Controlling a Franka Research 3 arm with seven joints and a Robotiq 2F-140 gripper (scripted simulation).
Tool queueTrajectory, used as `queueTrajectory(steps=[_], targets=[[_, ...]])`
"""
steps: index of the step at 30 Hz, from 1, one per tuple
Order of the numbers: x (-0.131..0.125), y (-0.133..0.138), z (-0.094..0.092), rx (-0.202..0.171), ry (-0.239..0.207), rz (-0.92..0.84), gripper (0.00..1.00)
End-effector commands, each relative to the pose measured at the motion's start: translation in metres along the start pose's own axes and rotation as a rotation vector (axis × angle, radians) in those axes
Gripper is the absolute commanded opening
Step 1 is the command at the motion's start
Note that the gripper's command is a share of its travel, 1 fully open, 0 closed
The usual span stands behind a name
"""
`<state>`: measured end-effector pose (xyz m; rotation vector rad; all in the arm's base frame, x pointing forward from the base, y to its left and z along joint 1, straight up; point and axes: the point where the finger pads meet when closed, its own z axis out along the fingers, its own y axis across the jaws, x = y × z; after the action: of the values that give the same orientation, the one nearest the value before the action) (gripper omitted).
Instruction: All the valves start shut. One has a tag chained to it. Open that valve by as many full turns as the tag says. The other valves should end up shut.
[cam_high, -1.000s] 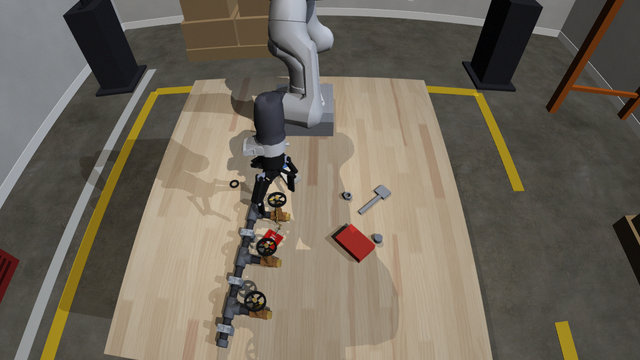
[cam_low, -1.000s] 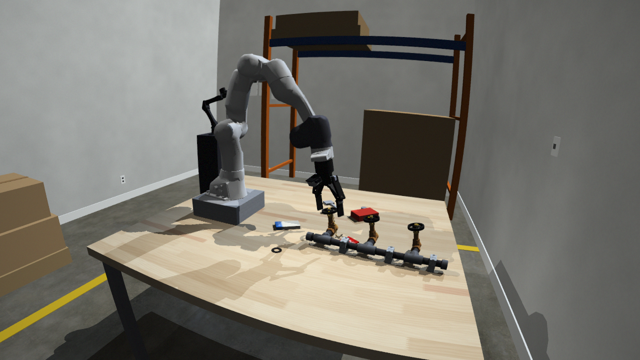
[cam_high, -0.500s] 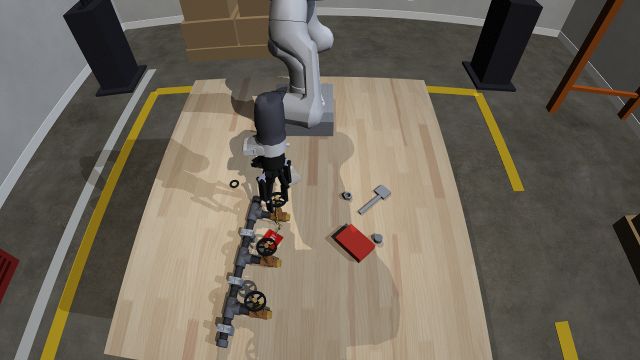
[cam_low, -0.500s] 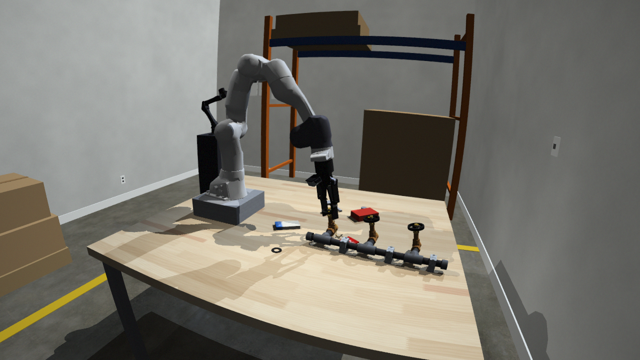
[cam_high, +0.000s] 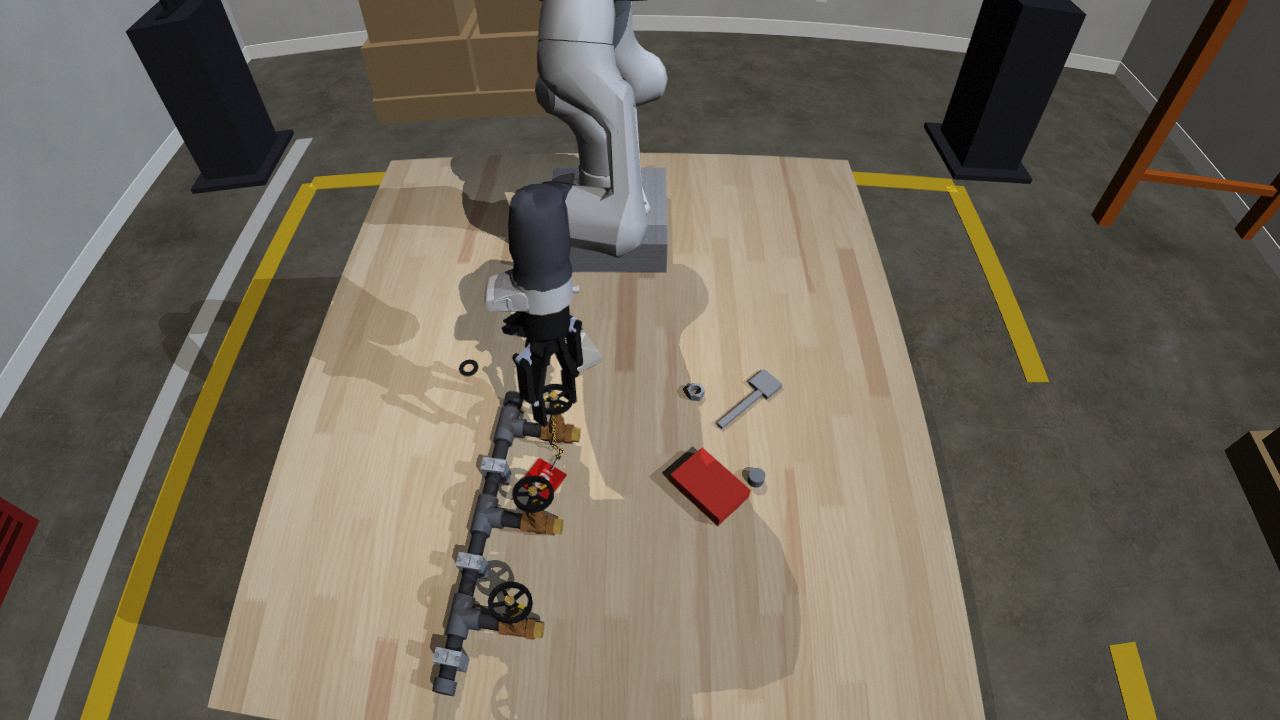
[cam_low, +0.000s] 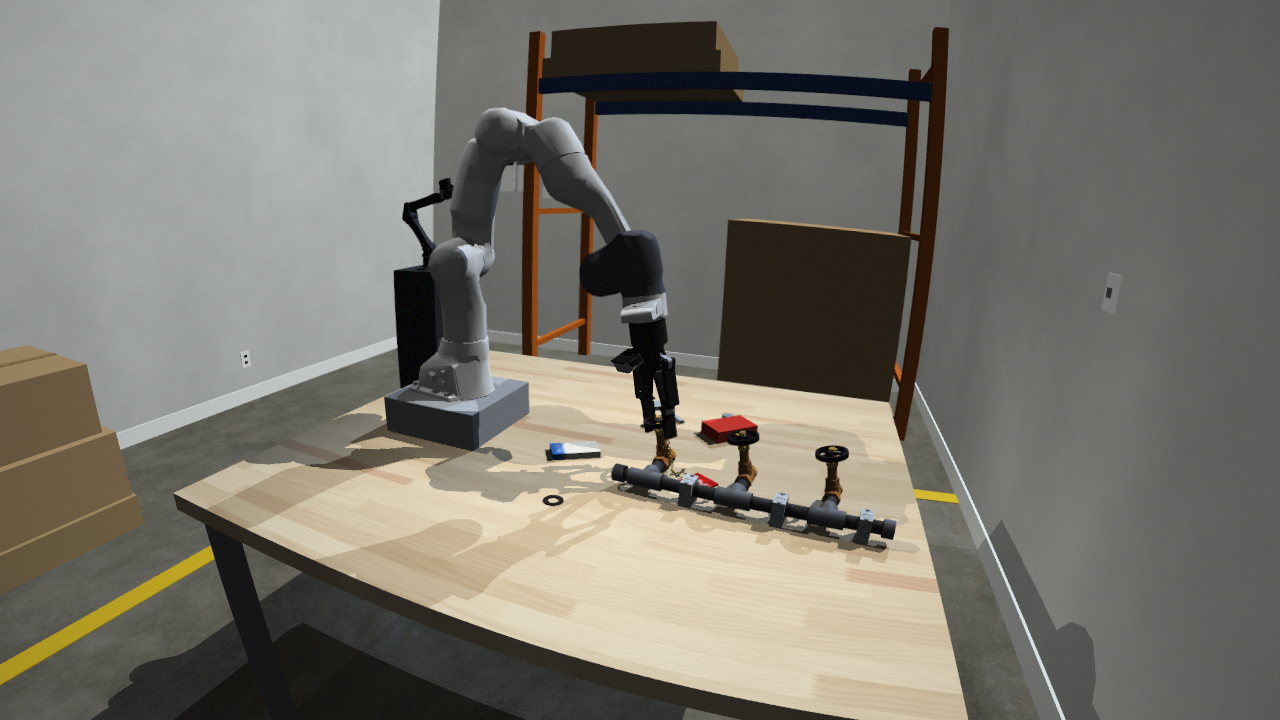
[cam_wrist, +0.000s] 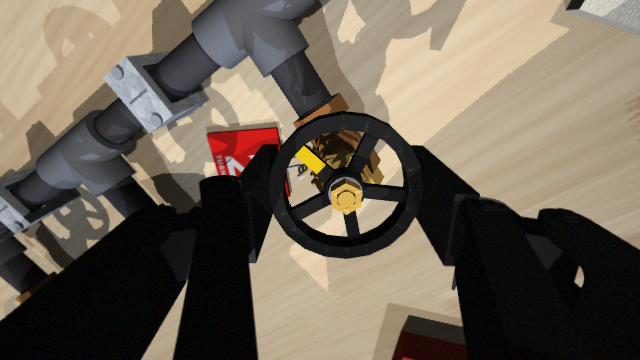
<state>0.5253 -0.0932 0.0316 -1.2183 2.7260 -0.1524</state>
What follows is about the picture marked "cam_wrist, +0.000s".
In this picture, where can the red rectangular block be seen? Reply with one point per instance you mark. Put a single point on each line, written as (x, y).
(412, 346)

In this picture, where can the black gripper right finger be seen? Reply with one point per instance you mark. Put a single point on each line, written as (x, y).
(510, 307)

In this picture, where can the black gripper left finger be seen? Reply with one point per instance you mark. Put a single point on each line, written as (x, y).
(109, 303)

